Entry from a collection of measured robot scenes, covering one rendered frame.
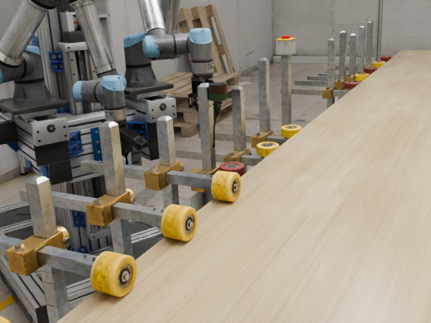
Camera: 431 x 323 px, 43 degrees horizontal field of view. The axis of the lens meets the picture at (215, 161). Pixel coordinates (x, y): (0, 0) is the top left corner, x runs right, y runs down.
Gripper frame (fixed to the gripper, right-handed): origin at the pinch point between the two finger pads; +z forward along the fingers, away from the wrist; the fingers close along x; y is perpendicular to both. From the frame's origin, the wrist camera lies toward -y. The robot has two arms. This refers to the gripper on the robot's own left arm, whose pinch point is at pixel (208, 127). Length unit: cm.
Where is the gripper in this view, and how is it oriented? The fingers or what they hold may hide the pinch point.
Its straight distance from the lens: 196.8
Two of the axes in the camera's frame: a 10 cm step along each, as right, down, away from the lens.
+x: 8.9, 1.0, -4.5
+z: 0.5, 9.5, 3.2
